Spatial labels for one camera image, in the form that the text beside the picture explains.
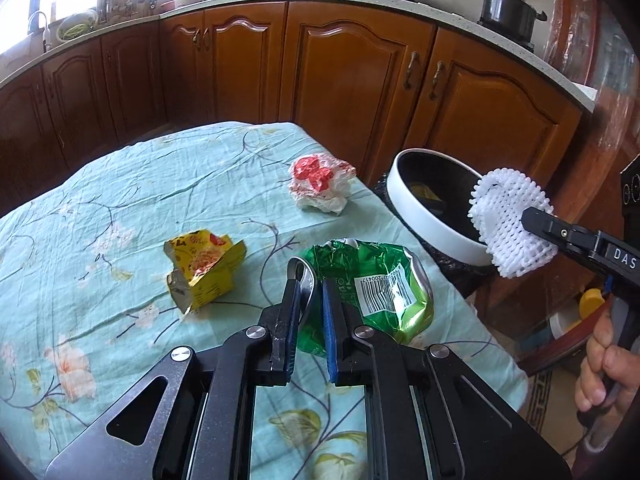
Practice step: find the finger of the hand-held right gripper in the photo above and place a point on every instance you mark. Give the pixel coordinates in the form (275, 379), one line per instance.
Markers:
(550, 227)

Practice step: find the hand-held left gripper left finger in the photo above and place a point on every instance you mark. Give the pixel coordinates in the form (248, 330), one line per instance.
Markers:
(292, 330)

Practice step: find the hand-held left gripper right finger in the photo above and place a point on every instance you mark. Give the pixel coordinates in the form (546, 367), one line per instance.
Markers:
(331, 330)

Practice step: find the white foam fruit net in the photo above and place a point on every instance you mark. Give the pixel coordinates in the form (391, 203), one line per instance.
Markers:
(500, 220)

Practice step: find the crushed green drink can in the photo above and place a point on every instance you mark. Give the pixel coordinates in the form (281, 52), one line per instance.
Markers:
(395, 320)

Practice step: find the black bin with white rim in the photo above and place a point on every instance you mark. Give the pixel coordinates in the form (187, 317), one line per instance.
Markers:
(430, 230)

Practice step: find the yellow packet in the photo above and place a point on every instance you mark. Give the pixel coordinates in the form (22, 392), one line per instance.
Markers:
(425, 192)

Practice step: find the person's right hand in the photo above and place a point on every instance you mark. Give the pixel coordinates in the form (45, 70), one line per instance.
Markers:
(597, 375)

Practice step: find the yellow-lidded container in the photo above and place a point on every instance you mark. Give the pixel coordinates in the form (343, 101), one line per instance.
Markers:
(595, 302)

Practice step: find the crumpled yellow carton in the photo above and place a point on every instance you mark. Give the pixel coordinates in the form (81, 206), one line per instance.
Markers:
(205, 272)

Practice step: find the crumpled red and white plastic bag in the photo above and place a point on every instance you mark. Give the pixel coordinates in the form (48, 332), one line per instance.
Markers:
(320, 182)

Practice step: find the patterned floor rug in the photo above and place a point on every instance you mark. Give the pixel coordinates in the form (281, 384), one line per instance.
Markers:
(540, 405)

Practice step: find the black gas stove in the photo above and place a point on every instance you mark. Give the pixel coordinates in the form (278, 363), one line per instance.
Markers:
(520, 45)

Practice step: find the red patterned plastic sheet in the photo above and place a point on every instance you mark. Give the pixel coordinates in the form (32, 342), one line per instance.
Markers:
(575, 25)

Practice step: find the mint green floral tablecloth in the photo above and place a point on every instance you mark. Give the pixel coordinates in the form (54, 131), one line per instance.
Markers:
(125, 200)

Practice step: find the dark stock pot with lid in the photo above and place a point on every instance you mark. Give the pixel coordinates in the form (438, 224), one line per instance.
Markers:
(507, 7)

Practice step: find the wooden lower kitchen cabinets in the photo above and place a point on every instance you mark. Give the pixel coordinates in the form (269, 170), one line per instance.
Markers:
(345, 75)

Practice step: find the utensil holder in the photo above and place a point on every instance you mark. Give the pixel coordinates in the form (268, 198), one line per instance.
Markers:
(112, 2)

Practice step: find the chrome sink faucet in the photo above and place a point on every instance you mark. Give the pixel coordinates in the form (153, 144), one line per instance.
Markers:
(40, 22)

